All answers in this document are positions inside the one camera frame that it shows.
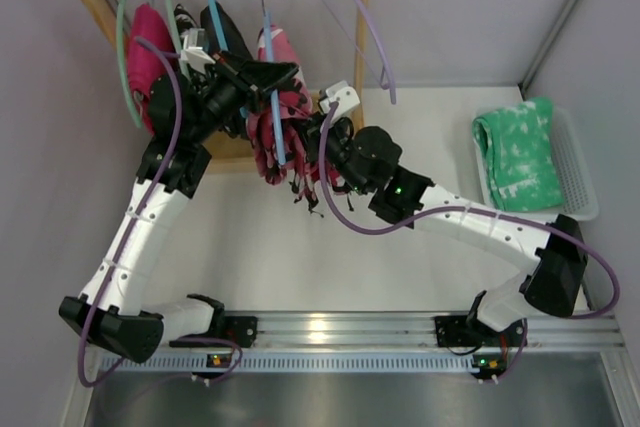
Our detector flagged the pink floral trousers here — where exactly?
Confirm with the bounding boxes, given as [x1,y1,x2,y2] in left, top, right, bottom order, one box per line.
[244,24,331,218]

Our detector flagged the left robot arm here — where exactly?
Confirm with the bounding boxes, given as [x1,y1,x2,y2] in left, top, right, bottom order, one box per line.
[59,52,299,363]

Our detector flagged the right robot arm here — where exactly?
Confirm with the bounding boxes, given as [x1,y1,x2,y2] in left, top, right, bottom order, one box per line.
[297,113,587,336]

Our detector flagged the black trousers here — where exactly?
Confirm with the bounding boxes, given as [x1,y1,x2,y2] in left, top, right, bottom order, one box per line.
[200,3,254,60]

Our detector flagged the lilac hanger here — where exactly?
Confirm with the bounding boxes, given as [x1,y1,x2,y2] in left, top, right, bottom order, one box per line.
[307,0,399,106]

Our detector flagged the pale green hanger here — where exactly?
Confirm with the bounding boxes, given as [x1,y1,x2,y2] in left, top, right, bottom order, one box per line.
[164,0,191,79]

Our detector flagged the black white patterned garment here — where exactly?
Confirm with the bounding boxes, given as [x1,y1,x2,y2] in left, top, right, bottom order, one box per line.
[173,4,198,35]

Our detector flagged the magenta garment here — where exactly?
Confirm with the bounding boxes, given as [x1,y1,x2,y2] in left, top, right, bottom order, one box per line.
[125,4,175,134]

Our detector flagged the green white towel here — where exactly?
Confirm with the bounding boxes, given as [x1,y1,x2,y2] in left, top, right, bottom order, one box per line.
[471,97,564,213]

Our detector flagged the white plastic basket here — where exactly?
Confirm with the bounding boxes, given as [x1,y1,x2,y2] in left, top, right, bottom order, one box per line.
[472,105,600,224]

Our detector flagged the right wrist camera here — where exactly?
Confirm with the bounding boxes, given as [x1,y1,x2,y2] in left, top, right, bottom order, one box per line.
[318,80,361,117]

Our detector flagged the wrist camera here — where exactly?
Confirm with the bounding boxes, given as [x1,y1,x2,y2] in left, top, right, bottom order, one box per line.
[180,28,213,74]
[318,80,361,117]

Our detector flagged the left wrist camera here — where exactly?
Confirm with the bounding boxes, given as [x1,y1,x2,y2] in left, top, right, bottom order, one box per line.
[180,28,213,74]

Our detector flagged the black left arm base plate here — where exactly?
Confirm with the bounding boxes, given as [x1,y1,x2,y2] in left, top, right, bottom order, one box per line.
[211,315,258,348]

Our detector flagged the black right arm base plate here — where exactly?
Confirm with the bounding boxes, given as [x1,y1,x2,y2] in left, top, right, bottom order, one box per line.
[434,315,524,353]

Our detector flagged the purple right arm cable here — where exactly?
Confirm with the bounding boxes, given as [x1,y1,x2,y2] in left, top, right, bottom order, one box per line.
[319,101,622,383]

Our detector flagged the white slotted cable duct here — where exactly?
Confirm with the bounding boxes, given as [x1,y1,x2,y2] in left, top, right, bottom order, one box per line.
[100,351,502,374]

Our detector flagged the aluminium mounting rail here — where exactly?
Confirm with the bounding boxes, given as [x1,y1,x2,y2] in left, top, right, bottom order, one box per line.
[227,311,625,352]

